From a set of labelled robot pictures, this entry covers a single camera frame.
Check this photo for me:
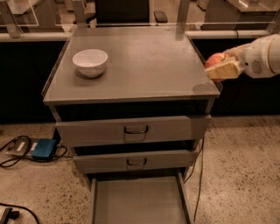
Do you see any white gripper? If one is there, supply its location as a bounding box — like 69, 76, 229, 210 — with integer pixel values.
205, 34, 277, 80

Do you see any red apple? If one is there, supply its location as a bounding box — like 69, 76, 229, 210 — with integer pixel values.
205, 52, 229, 82

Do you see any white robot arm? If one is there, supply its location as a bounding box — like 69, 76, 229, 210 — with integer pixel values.
205, 34, 280, 81

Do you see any grey top drawer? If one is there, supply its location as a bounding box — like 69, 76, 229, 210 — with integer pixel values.
56, 115, 211, 147

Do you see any grey metal drawer cabinet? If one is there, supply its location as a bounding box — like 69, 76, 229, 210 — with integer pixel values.
41, 25, 224, 224

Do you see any grey open bottom drawer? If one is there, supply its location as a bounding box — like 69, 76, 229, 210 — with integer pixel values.
89, 173, 193, 224

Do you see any grey middle drawer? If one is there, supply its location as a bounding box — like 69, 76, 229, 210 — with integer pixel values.
73, 150, 198, 174

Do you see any white ceramic bowl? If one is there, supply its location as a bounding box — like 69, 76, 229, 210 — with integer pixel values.
72, 49, 109, 78

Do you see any blue box on floor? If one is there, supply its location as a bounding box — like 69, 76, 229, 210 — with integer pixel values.
31, 139, 56, 160

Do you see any silver flat device on floor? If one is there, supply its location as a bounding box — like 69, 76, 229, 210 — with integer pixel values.
6, 138, 39, 157

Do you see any black device bottom left corner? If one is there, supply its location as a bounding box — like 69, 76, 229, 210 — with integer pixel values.
0, 207, 20, 224

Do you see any black cable on floor left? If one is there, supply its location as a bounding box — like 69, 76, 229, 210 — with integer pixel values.
0, 134, 74, 168

